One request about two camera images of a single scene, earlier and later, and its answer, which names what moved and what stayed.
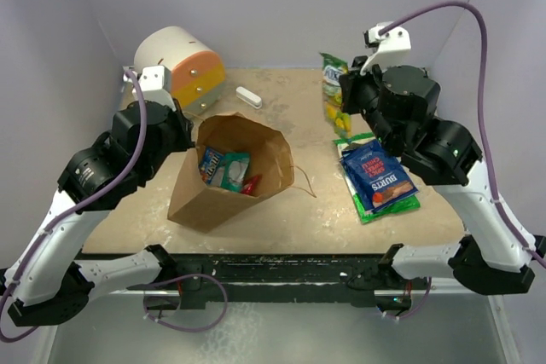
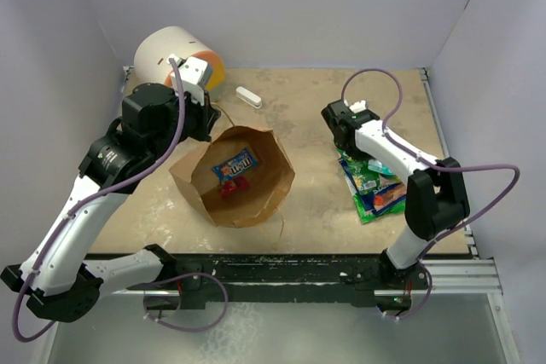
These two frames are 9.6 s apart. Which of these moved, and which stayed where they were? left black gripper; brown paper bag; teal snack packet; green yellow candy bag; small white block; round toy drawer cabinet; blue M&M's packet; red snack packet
Moved: green yellow candy bag; red snack packet; brown paper bag; teal snack packet; left black gripper; blue M&M's packet
Stayed: small white block; round toy drawer cabinet
